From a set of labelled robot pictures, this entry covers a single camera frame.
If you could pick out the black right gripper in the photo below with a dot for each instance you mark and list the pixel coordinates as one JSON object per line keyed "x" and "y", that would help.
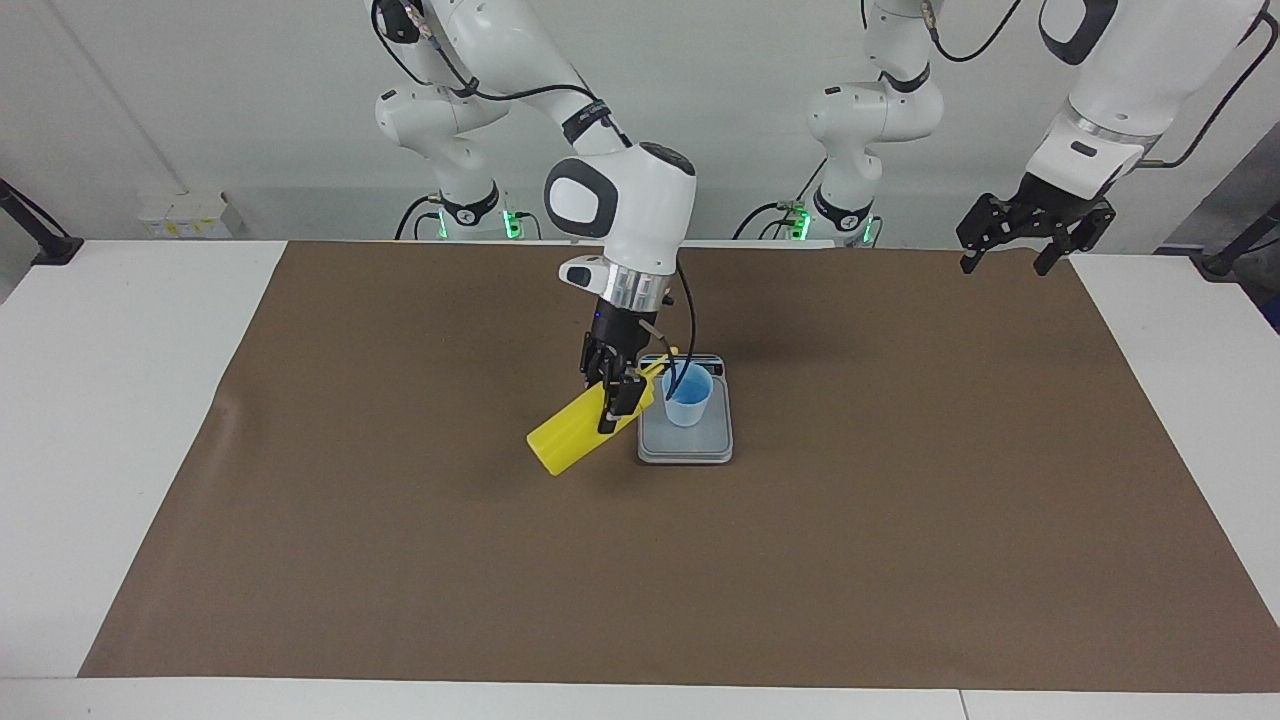
{"x": 618, "y": 330}

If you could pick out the black clamp stand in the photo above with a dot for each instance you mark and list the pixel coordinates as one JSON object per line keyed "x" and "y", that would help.
{"x": 50, "y": 245}
{"x": 1235, "y": 255}

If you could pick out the light blue plastic cup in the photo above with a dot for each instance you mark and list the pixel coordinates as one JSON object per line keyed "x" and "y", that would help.
{"x": 687, "y": 408}

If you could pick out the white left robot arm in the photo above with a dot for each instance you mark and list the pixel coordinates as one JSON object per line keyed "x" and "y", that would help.
{"x": 1130, "y": 90}

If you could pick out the yellow squeeze bottle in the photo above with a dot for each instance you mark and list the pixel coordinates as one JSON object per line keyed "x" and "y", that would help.
{"x": 565, "y": 440}

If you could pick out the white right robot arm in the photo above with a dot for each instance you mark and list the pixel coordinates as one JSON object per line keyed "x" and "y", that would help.
{"x": 650, "y": 210}

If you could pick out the brown paper table mat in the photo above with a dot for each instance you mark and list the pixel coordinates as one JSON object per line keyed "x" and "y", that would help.
{"x": 640, "y": 570}

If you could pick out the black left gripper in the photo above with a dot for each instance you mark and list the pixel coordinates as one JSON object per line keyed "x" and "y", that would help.
{"x": 1050, "y": 208}

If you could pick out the silver digital kitchen scale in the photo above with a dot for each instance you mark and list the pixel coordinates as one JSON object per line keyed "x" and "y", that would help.
{"x": 690, "y": 445}

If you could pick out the blue plastic object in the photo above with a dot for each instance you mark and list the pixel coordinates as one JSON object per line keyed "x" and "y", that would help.
{"x": 1273, "y": 316}

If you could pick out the white wall socket box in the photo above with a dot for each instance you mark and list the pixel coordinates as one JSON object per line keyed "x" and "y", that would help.
{"x": 185, "y": 215}

